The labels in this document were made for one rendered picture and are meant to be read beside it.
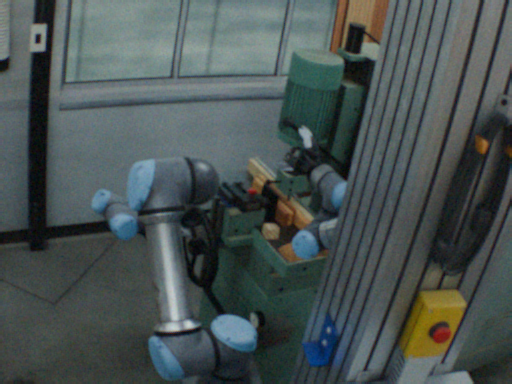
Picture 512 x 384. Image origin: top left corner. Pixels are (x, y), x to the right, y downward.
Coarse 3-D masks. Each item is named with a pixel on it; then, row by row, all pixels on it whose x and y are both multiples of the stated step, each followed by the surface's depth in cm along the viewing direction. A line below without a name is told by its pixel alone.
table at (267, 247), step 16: (224, 176) 258; (240, 176) 260; (224, 240) 229; (240, 240) 228; (256, 240) 230; (272, 240) 225; (288, 240) 227; (272, 256) 221; (288, 272) 216; (304, 272) 220
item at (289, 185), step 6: (276, 174) 235; (282, 174) 232; (276, 180) 236; (282, 180) 232; (288, 180) 230; (294, 180) 232; (300, 180) 233; (306, 180) 234; (276, 186) 236; (282, 186) 233; (288, 186) 232; (294, 186) 233; (300, 186) 234; (306, 186) 236; (282, 192) 233; (288, 192) 233; (294, 192) 235; (300, 192) 236
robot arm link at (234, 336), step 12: (216, 324) 161; (228, 324) 162; (240, 324) 163; (216, 336) 159; (228, 336) 158; (240, 336) 159; (252, 336) 161; (216, 348) 157; (228, 348) 158; (240, 348) 158; (252, 348) 161; (216, 360) 157; (228, 360) 159; (240, 360) 160; (216, 372) 163; (228, 372) 162; (240, 372) 163
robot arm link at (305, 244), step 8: (312, 224) 183; (320, 224) 178; (328, 224) 176; (304, 232) 178; (312, 232) 178; (320, 232) 176; (328, 232) 175; (296, 240) 178; (304, 240) 177; (312, 240) 176; (320, 240) 176; (328, 240) 175; (296, 248) 179; (304, 248) 177; (312, 248) 176; (320, 248) 178; (328, 248) 177; (304, 256) 178; (312, 256) 178
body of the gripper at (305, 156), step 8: (288, 152) 199; (296, 152) 199; (304, 152) 196; (312, 152) 198; (288, 160) 200; (296, 160) 195; (304, 160) 197; (312, 160) 199; (296, 168) 197; (304, 168) 192; (312, 168) 196
